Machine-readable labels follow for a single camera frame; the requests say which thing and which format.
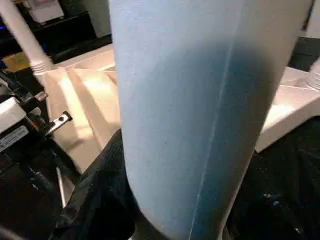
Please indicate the black work mat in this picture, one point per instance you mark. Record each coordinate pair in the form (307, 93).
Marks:
(295, 140)

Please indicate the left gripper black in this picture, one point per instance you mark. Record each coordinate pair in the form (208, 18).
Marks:
(35, 140)

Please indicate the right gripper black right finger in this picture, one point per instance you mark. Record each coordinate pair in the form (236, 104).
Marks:
(280, 205)

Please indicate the white plastic table top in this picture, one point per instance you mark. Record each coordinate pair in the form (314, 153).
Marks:
(87, 100)

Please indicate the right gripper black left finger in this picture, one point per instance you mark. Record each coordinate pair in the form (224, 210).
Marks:
(100, 200)

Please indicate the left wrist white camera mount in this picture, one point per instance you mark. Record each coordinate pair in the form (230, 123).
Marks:
(10, 112)

